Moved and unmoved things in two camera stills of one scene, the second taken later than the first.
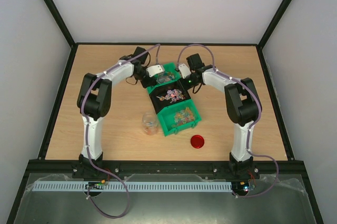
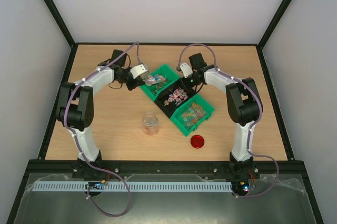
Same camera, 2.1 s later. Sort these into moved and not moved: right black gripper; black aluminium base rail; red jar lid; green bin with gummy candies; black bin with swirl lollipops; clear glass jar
Moved: green bin with gummy candies; black bin with swirl lollipops
Not moved: black aluminium base rail; red jar lid; right black gripper; clear glass jar
